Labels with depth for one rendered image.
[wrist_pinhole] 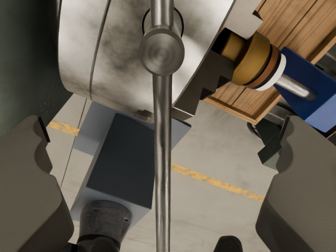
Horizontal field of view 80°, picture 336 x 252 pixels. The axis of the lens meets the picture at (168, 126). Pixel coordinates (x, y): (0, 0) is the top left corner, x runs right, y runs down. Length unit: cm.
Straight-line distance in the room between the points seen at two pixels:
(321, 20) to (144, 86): 51
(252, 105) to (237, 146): 140
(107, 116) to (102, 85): 64
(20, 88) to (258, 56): 31
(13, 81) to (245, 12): 29
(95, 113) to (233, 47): 65
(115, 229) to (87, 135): 47
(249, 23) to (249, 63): 5
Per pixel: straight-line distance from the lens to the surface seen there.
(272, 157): 79
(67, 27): 20
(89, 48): 20
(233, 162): 220
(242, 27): 33
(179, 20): 19
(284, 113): 77
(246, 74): 34
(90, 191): 61
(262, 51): 34
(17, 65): 26
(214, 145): 198
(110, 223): 62
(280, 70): 37
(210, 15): 19
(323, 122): 47
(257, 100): 67
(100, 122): 89
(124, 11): 19
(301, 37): 63
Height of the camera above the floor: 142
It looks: 52 degrees down
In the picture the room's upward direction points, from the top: 177 degrees counter-clockwise
